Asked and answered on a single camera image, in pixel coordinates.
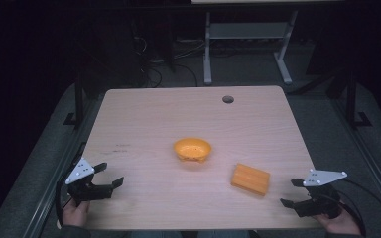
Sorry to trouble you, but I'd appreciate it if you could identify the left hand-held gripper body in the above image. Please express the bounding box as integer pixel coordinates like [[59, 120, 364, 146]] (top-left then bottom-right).
[[64, 157, 114, 207]]

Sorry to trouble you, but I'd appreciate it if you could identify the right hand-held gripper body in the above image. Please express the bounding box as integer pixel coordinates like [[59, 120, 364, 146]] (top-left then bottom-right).
[[293, 169, 348, 220]]

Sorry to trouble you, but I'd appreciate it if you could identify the orange ridged block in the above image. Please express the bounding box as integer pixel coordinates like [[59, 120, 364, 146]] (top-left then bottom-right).
[[229, 162, 271, 197]]

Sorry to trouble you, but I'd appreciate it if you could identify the orange plastic bowl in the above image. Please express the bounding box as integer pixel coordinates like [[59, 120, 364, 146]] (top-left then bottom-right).
[[173, 137, 212, 164]]

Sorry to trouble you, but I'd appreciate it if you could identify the person's left hand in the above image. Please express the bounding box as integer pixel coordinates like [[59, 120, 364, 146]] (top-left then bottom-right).
[[61, 199, 91, 229]]

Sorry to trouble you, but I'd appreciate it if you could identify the person's right hand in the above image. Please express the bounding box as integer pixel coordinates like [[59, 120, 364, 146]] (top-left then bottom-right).
[[312, 204, 362, 236]]

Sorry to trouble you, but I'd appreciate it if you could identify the black metal stand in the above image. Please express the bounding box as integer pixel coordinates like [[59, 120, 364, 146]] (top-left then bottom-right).
[[345, 69, 373, 130], [63, 72, 85, 129]]

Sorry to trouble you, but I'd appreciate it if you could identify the white metal rack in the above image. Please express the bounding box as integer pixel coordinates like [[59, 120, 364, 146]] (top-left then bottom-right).
[[190, 0, 345, 86]]

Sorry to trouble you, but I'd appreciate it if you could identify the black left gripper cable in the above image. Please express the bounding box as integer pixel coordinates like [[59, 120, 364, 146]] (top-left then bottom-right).
[[54, 142, 87, 228]]

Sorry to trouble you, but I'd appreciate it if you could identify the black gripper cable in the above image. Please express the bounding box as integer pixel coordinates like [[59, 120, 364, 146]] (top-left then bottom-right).
[[54, 142, 87, 228], [330, 178, 381, 237]]

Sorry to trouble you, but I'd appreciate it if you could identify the aluminium frame rail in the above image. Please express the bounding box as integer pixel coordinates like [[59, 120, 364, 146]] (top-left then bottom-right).
[[22, 94, 106, 238], [330, 97, 381, 216]]

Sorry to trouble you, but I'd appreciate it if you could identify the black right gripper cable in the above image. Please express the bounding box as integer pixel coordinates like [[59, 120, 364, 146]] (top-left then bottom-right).
[[330, 178, 381, 237]]

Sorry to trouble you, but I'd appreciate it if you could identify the tangle of black floor cables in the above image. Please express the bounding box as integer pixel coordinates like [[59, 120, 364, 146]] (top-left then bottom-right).
[[129, 19, 200, 88]]

